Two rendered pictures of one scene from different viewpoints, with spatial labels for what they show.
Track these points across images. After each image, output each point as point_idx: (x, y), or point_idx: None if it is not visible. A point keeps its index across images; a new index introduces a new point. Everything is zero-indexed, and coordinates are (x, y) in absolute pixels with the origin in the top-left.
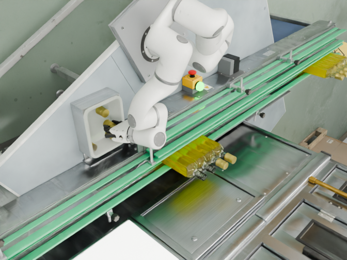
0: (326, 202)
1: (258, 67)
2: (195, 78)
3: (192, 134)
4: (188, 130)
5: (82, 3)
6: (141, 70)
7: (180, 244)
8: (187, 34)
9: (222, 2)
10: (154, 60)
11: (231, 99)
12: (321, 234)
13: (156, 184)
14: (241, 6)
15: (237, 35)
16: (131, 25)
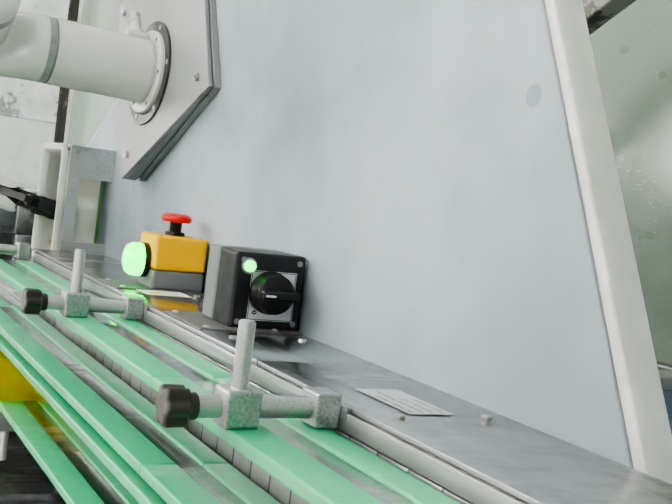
0: None
1: (232, 353)
2: (153, 233)
3: (2, 325)
4: (32, 331)
5: (614, 153)
6: (122, 132)
7: None
8: (205, 83)
9: (319, 4)
10: (138, 119)
11: (46, 310)
12: None
13: (13, 447)
14: (390, 43)
15: (360, 197)
16: (134, 10)
